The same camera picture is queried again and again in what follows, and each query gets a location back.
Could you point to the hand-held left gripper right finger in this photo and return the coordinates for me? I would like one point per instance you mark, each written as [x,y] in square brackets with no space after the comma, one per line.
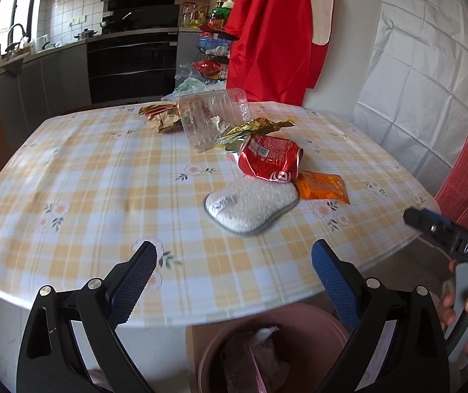
[334,282]

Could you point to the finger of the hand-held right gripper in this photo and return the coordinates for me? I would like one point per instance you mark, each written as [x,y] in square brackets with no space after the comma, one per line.
[422,217]

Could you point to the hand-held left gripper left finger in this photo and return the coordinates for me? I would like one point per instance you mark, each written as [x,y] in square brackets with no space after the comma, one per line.
[133,282]

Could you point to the brown plastic bin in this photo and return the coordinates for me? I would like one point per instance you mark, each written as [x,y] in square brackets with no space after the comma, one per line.
[307,335]

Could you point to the white green plastic bag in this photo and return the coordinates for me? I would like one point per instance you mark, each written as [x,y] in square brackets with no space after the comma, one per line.
[264,333]
[193,86]

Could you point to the orange sachet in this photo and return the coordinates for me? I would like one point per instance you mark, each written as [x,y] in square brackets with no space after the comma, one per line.
[324,186]

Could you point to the white sponge pad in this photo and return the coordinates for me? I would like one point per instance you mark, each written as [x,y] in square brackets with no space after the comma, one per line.
[250,204]

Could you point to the crushed red can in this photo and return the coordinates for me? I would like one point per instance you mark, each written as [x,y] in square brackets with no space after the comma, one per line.
[266,155]

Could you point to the brown gold snack wrapper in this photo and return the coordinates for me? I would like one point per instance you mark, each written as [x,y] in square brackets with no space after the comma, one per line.
[162,116]

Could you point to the gold foil wrapper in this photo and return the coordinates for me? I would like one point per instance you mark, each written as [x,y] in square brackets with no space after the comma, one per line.
[254,127]

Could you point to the clear plastic container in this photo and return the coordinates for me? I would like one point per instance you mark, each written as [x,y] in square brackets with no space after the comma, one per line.
[213,114]

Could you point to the yellow checked floral tablecloth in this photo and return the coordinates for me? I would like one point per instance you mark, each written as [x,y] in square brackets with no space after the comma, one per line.
[95,180]

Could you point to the black built-in oven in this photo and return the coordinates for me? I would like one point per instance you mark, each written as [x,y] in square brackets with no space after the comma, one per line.
[131,69]

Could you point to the grey base cabinets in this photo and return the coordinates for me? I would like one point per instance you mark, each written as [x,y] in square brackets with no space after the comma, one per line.
[41,86]

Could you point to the red apron with white patch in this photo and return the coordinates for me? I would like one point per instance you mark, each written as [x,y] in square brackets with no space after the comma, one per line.
[275,41]

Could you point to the lidded steel pot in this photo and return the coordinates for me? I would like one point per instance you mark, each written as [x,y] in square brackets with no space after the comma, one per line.
[86,35]

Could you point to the row of cooking bottles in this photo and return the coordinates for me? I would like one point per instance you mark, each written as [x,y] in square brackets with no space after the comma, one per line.
[193,16]

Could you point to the black range hood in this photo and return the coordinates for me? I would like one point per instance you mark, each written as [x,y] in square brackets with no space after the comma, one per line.
[144,8]

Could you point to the steel kitchen faucet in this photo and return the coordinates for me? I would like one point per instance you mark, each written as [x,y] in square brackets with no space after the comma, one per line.
[15,32]

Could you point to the kitchen window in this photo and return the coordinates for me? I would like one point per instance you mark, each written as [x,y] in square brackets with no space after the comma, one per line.
[17,0]

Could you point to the white creased wall sheet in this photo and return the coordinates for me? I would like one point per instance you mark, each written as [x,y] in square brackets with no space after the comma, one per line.
[414,69]

